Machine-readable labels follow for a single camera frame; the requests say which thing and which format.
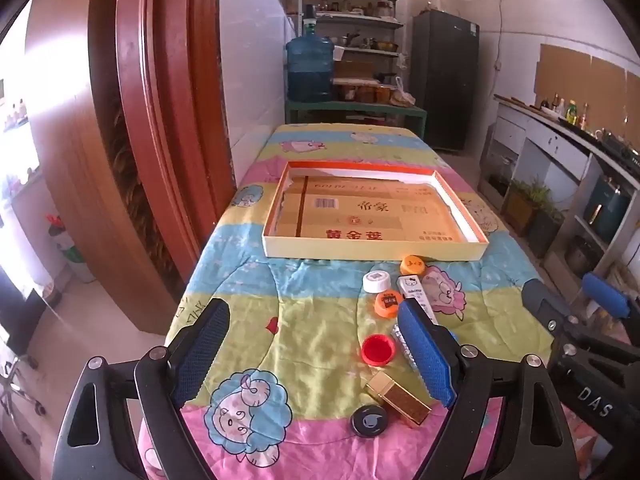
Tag red bottle cap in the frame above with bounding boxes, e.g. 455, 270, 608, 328
360, 334, 398, 365

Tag shallow orange-rimmed cardboard box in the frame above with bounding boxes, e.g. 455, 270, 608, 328
262, 160, 490, 262

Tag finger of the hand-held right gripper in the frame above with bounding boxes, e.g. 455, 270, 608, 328
521, 279, 640, 361
581, 272, 640, 321

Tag clear glittery pack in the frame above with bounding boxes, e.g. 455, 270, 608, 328
392, 324, 423, 371

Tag row of condiment bottles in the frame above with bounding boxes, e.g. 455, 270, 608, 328
540, 94, 591, 128

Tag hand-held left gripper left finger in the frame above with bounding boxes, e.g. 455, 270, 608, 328
52, 298, 231, 480

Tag blue water jug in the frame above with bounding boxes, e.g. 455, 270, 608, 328
286, 5, 335, 102

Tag cardboard sheet on wall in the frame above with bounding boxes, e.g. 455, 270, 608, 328
534, 44, 640, 111

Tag gold rectangular case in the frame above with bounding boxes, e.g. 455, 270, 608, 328
365, 371, 432, 428

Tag white bottle cap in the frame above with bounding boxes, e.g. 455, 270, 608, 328
363, 271, 392, 293

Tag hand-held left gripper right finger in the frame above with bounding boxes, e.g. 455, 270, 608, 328
397, 298, 581, 480

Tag potted green plants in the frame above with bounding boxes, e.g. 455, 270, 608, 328
502, 180, 566, 256

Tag brown wooden door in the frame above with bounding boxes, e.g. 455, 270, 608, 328
25, 0, 236, 336

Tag metal shelf rack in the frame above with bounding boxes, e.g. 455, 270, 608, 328
299, 0, 406, 106

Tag plastic bag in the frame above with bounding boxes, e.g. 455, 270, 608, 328
390, 77, 417, 107

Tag orange cap with dark label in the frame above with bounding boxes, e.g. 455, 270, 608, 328
375, 291, 404, 319

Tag grey kitchen counter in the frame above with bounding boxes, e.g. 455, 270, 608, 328
482, 95, 640, 286

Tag dark refrigerator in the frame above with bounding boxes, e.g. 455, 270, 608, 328
411, 10, 480, 152

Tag white tube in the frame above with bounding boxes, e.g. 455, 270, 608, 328
397, 275, 441, 326

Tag white and green container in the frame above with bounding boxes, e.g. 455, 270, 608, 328
46, 215, 96, 283

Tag metal pot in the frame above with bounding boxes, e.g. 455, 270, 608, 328
565, 237, 601, 276

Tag teal kitchen appliance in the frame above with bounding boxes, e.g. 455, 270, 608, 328
582, 175, 632, 241

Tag cartoon sheep printed blanket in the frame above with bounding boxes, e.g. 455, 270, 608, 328
140, 124, 616, 480

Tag black round cap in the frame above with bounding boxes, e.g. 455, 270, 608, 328
350, 404, 388, 437

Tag green table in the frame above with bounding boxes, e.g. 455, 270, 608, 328
285, 99, 428, 141

